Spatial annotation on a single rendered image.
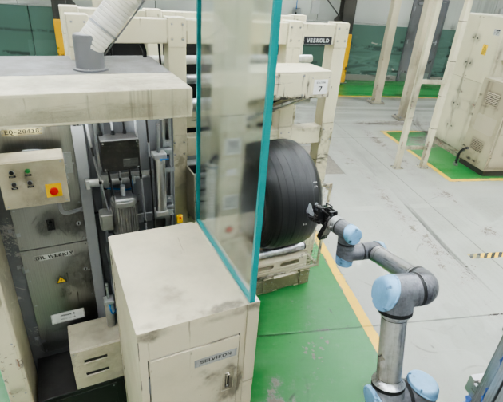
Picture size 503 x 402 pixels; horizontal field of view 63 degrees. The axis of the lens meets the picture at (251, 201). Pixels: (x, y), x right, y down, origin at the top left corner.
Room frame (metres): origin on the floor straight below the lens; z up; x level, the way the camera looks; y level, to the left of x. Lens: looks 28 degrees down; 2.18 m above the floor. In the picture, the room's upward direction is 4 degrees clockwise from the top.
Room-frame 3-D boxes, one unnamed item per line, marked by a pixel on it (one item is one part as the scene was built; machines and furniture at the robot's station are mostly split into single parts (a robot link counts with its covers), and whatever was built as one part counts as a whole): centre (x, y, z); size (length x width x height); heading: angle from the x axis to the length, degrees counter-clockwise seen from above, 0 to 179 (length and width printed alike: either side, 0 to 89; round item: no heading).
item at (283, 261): (1.85, -0.15, 0.84); 0.36 x 0.09 x 0.06; 117
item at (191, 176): (2.22, 0.28, 1.05); 0.20 x 0.15 x 0.30; 117
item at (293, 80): (2.30, -0.07, 1.71); 0.61 x 0.25 x 0.15; 117
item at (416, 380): (1.04, -0.67, 0.88); 0.13 x 0.12 x 0.14; 106
